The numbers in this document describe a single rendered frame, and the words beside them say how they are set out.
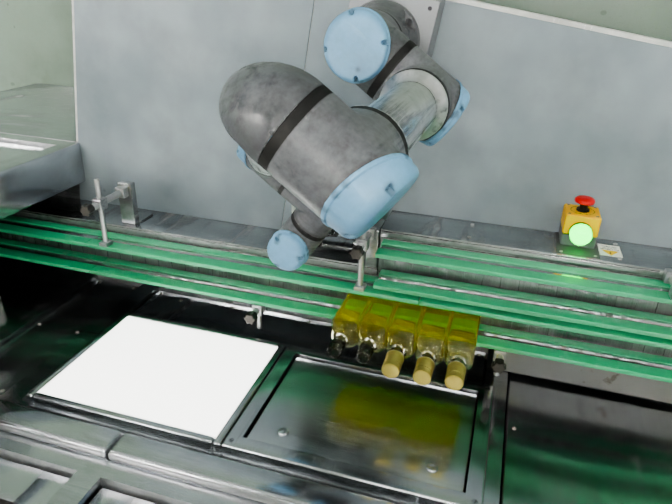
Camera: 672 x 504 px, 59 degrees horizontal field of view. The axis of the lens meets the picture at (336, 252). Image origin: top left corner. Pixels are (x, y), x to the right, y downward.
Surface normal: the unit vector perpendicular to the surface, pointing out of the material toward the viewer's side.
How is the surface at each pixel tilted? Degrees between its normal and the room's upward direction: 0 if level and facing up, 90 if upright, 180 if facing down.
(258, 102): 31
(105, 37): 0
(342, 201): 1
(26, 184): 90
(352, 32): 10
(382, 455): 90
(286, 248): 0
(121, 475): 90
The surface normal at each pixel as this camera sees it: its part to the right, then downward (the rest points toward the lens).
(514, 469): 0.04, -0.90
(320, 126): 0.17, -0.15
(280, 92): -0.02, -0.30
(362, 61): -0.37, 0.26
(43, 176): 0.96, 0.15
